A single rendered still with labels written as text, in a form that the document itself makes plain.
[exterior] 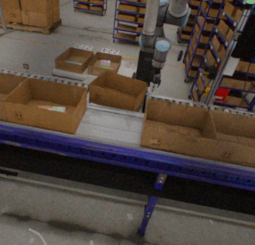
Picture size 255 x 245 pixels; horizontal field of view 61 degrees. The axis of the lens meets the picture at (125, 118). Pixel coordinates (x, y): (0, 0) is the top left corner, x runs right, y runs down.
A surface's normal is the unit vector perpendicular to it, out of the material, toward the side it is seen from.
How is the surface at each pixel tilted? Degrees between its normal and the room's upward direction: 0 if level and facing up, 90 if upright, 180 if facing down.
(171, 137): 90
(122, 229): 0
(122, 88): 89
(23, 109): 90
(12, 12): 90
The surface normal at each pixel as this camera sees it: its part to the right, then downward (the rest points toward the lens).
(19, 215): 0.12, -0.78
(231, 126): -0.13, 0.59
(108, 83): -0.37, 0.54
